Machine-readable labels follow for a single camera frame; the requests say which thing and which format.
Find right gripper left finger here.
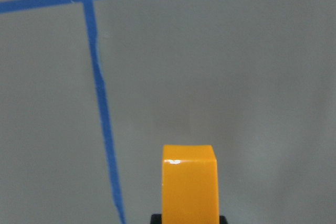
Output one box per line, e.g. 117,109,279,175
150,215,162,224

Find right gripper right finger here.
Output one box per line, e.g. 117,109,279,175
219,215,228,224

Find orange block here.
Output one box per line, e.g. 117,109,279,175
162,145,219,223

